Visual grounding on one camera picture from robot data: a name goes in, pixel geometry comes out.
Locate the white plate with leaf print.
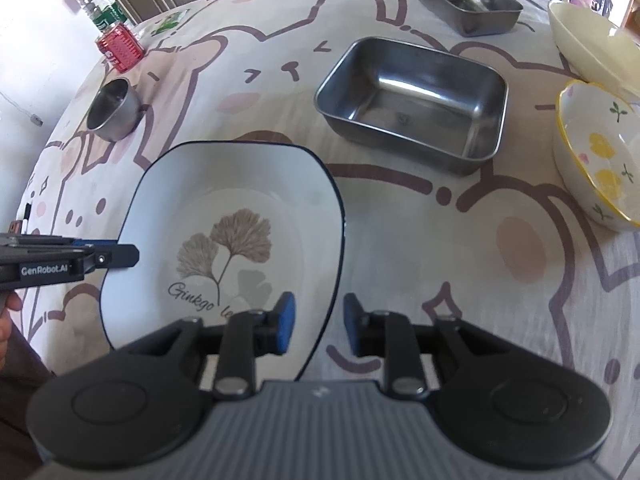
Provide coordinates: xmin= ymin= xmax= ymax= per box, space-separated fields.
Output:
xmin=100 ymin=142 xmax=346 ymax=383

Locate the red soda can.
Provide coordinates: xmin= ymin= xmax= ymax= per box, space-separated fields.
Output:
xmin=96 ymin=22 xmax=146 ymax=72

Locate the person's left hand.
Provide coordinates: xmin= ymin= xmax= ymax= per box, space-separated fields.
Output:
xmin=0 ymin=290 xmax=24 ymax=371

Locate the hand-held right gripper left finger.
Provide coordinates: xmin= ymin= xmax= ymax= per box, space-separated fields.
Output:
xmin=122 ymin=292 xmax=296 ymax=400

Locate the large rectangular steel tray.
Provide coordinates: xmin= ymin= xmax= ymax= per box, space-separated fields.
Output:
xmin=314 ymin=37 xmax=509 ymax=176

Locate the cream bowl with handles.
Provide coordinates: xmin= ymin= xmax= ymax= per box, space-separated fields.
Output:
xmin=547 ymin=0 xmax=640 ymax=96

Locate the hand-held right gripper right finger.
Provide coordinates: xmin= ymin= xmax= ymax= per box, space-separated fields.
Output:
xmin=344 ymin=293 xmax=506 ymax=401

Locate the round steel bowl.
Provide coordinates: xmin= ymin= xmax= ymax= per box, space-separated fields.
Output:
xmin=86 ymin=77 xmax=141 ymax=142

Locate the bear print tablecloth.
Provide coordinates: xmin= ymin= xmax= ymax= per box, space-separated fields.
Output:
xmin=20 ymin=0 xmax=640 ymax=480

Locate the yellow-rimmed floral bowl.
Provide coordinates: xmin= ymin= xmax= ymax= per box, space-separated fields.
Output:
xmin=552 ymin=79 xmax=640 ymax=233

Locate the green packet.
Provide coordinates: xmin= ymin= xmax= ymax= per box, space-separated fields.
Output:
xmin=150 ymin=10 xmax=193 ymax=36

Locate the white cable with plug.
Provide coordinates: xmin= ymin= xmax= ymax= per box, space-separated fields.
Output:
xmin=0 ymin=91 xmax=45 ymax=127

